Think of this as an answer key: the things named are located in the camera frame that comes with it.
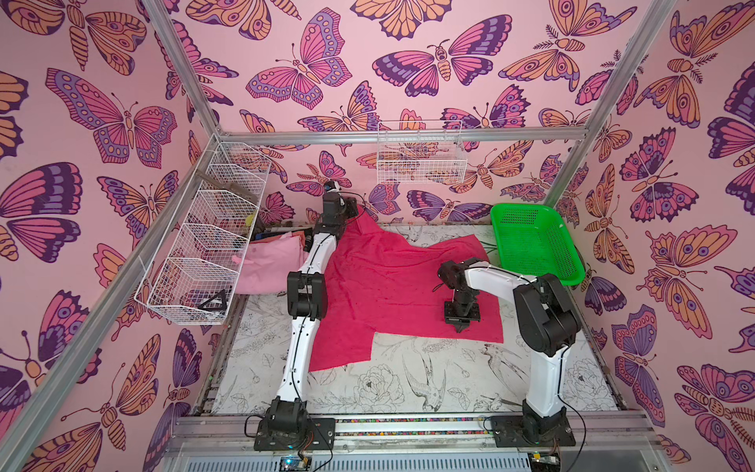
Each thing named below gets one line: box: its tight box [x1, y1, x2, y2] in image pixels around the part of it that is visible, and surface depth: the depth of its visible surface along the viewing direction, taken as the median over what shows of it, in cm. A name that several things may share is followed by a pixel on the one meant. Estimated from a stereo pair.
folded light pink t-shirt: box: [235, 230, 310, 295], surface depth 102 cm
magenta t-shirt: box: [308, 208, 504, 372], surface depth 102 cm
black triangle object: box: [197, 289, 228, 311], surface depth 78 cm
